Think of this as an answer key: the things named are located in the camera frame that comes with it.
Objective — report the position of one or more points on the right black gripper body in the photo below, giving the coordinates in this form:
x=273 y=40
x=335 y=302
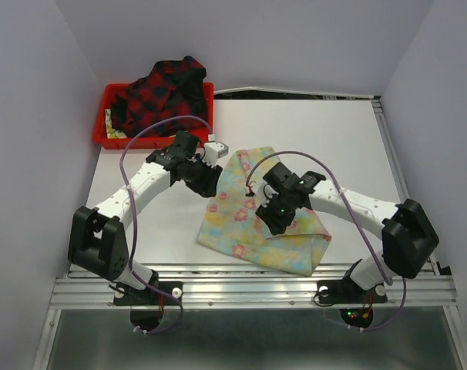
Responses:
x=279 y=213

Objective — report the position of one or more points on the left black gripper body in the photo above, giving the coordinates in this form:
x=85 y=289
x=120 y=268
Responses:
x=198 y=175

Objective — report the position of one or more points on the pastel floral skirt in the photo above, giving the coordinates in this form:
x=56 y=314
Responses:
x=231 y=227

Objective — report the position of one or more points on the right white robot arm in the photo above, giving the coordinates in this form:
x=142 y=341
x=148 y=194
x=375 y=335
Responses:
x=407 y=235

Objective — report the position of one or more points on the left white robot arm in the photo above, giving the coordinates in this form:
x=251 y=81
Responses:
x=97 y=240

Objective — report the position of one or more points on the red black plaid skirt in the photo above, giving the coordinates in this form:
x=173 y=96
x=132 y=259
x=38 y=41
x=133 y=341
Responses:
x=173 y=88

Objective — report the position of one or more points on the yellow floral cloth in bin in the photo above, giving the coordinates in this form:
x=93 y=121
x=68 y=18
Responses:
x=112 y=133

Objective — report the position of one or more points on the red plastic bin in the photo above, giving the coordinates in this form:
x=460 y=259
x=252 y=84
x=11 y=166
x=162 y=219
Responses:
x=110 y=139

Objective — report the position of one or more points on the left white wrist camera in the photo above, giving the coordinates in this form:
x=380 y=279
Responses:
x=213 y=151

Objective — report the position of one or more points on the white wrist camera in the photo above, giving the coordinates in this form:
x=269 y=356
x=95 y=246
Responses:
x=213 y=151
x=262 y=191

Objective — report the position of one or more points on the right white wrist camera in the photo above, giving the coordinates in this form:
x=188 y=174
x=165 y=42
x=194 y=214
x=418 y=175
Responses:
x=262 y=191

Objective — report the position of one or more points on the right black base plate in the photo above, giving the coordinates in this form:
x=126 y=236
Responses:
x=331 y=292

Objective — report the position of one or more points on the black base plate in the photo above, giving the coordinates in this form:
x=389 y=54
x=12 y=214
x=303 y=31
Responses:
x=125 y=296
x=331 y=292

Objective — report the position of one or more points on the aluminium front rail frame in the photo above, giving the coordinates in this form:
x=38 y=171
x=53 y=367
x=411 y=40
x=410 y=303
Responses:
x=246 y=286

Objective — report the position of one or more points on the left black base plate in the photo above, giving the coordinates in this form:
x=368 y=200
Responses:
x=125 y=296

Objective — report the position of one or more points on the aluminium right rail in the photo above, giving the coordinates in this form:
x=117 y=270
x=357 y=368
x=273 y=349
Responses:
x=398 y=175

